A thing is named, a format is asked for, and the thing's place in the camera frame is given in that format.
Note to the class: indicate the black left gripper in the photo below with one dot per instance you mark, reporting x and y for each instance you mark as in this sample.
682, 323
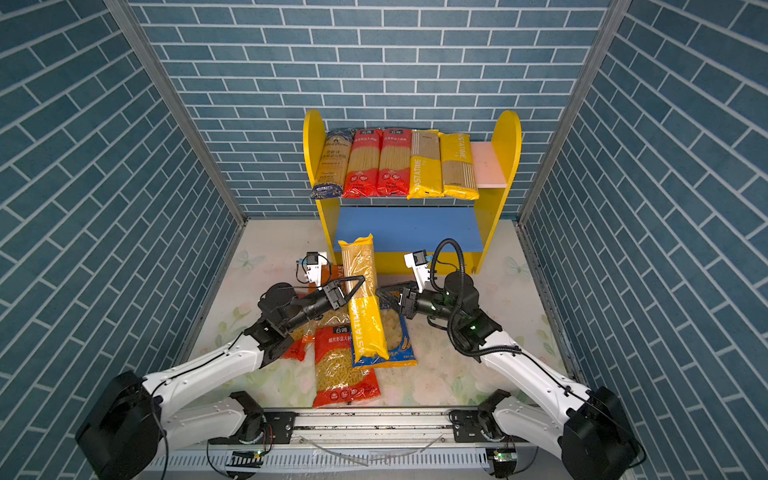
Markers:
335, 293

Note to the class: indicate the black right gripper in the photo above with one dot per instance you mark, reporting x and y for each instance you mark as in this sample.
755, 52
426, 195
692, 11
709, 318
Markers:
408, 302

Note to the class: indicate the yellow spaghetti box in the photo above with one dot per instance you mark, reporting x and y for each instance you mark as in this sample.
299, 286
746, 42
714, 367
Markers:
368, 336
425, 166
457, 166

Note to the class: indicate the dark blue spaghetti bag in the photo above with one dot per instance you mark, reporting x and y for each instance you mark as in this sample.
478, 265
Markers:
330, 177

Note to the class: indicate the red spaghetti bag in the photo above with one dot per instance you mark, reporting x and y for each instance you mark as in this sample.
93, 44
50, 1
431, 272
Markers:
394, 165
361, 179

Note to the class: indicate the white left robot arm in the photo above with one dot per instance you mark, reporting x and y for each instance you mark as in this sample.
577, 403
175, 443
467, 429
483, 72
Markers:
139, 418

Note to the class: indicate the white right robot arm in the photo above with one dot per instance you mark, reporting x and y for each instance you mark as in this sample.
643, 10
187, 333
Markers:
528, 372

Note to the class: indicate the blue elbow pasta bag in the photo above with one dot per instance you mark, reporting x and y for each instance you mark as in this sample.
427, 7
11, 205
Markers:
399, 345

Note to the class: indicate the orange pasta bag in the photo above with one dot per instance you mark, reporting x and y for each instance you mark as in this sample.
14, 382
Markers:
327, 273

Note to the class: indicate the yellow shelf unit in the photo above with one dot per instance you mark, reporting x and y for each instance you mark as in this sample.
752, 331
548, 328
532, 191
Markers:
398, 230

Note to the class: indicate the red macaroni bag back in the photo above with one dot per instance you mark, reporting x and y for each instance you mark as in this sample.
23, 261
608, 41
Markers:
303, 337

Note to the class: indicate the red macaroni bag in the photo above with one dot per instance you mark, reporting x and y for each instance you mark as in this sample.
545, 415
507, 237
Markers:
303, 337
337, 382

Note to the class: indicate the red macaroni bag front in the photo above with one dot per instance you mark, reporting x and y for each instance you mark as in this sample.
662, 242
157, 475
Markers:
337, 382

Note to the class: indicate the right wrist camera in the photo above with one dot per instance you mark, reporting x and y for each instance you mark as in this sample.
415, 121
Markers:
419, 263

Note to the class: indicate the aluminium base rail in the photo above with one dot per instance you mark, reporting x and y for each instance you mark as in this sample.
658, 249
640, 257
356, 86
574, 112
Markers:
502, 439

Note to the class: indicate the aluminium corner post left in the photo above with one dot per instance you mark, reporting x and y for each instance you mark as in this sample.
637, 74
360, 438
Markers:
130, 27

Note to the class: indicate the aluminium corner post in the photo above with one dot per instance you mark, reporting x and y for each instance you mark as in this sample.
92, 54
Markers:
594, 59
130, 27

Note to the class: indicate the aluminium corner post right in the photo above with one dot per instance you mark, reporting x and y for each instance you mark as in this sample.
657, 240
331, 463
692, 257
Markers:
594, 59

